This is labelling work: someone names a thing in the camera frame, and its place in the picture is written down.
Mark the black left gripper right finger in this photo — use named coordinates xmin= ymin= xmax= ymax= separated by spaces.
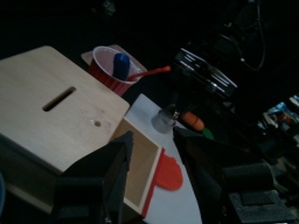
xmin=172 ymin=126 xmax=296 ymax=224

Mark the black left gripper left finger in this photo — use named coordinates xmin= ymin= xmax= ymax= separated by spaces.
xmin=51 ymin=130 xmax=136 ymax=224

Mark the wooden drawer with red front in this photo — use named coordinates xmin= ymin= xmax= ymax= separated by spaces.
xmin=109 ymin=116 xmax=184 ymax=219

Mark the orange toy carrot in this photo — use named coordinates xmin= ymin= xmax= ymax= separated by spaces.
xmin=180 ymin=111 xmax=216 ymax=141

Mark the white cutting board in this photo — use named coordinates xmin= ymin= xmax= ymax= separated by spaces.
xmin=123 ymin=93 xmax=203 ymax=224

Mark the wooden box with slot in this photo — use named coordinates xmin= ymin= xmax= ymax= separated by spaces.
xmin=0 ymin=45 xmax=132 ymax=215

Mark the blue toy utensil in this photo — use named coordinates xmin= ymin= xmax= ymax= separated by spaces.
xmin=112 ymin=52 xmax=132 ymax=81

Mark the red plastic cup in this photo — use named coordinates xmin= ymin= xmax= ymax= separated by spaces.
xmin=87 ymin=45 xmax=148 ymax=97

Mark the black cable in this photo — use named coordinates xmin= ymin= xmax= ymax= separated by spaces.
xmin=232 ymin=0 xmax=268 ymax=73

